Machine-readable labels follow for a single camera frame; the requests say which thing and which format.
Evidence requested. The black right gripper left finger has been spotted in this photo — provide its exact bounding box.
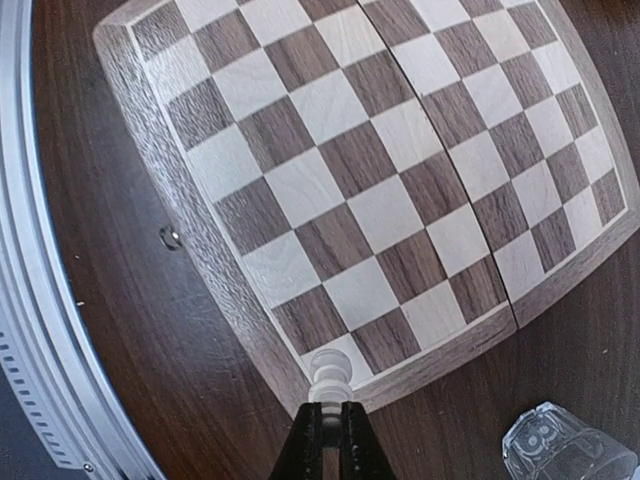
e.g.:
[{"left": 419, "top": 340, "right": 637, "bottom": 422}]
[{"left": 269, "top": 403, "right": 323, "bottom": 480}]

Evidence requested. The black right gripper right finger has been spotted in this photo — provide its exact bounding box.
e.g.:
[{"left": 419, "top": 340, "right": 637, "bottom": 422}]
[{"left": 339, "top": 402, "right": 395, "bottom": 480}]

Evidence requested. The clear drinking glass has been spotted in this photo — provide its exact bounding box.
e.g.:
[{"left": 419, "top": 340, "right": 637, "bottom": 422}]
[{"left": 502, "top": 402, "right": 639, "bottom": 479}]

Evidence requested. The white chess king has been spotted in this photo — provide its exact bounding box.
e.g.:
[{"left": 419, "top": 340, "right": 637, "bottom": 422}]
[{"left": 308, "top": 348, "right": 354, "bottom": 448}]

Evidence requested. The wooden chess board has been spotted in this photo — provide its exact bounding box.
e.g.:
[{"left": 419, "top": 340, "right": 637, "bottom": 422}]
[{"left": 93, "top": 1, "right": 639, "bottom": 413}]

